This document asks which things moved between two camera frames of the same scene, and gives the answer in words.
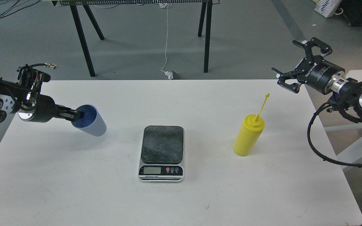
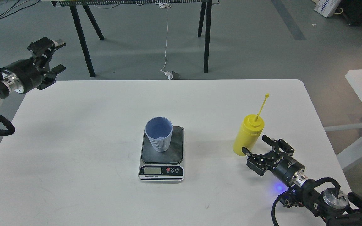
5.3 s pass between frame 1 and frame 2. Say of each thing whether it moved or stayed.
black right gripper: moved
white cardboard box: stayed
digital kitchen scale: stayed
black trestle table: stayed
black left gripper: moved
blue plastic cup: moved
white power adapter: stayed
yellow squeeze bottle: stayed
